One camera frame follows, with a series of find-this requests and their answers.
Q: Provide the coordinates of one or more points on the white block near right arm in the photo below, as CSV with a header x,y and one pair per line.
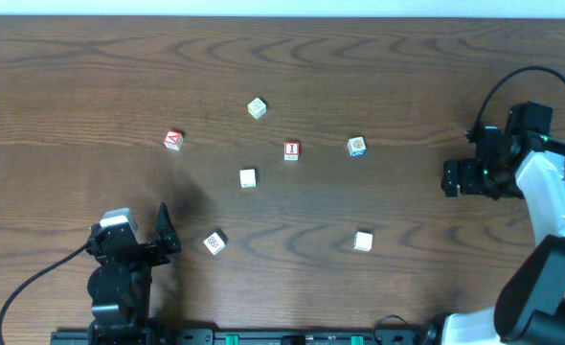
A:
x,y
363,241

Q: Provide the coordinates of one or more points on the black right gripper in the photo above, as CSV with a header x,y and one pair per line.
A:
x,y
462,177

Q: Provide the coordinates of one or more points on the white block black pattern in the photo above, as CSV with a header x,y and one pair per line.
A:
x,y
216,241

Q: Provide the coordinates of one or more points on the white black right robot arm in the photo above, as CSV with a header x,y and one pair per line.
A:
x,y
531,307

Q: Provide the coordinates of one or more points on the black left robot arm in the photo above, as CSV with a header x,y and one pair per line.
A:
x,y
120,286

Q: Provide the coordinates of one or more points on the plain white block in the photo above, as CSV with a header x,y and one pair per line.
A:
x,y
248,178

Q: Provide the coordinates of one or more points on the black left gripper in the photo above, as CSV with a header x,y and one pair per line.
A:
x,y
145,249

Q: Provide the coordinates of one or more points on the blue-edged picture block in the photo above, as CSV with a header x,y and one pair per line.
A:
x,y
356,146

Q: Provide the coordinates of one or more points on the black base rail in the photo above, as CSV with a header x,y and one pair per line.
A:
x,y
387,336

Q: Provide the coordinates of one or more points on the red letter I block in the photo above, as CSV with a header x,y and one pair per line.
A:
x,y
291,151

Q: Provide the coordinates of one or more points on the yellow-edged white block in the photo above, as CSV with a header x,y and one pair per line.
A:
x,y
257,108

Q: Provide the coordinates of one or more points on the red letter A block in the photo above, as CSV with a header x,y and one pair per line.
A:
x,y
173,140

